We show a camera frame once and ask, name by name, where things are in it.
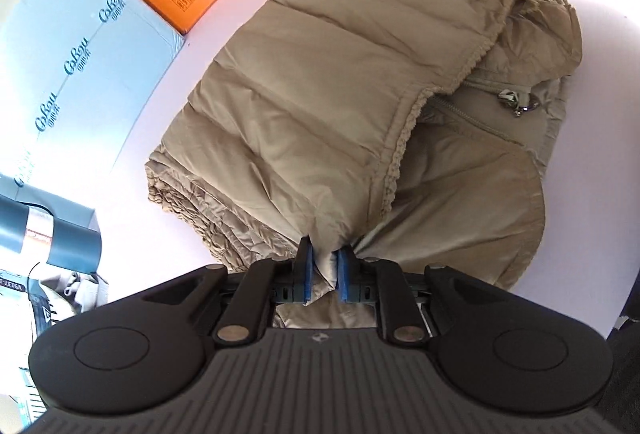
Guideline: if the light blue carton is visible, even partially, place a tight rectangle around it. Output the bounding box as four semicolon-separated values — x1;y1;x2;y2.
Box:
0;0;189;217

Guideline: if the blue white labelled box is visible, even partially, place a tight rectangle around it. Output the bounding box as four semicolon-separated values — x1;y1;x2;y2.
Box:
0;264;71;415

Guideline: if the beige quilted vest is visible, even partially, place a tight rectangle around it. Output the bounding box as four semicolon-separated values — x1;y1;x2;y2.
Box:
145;0;584;331

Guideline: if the blue thermos bottle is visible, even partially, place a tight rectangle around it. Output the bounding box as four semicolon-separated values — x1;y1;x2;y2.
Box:
0;195;104;273

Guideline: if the grey cloth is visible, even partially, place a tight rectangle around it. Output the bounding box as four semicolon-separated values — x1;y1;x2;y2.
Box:
36;270;110;321

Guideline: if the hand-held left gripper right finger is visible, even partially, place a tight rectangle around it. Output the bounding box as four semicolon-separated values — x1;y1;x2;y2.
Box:
336;246;504;346

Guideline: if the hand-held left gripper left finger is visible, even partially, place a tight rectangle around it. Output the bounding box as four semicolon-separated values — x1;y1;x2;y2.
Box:
141;237;315;348

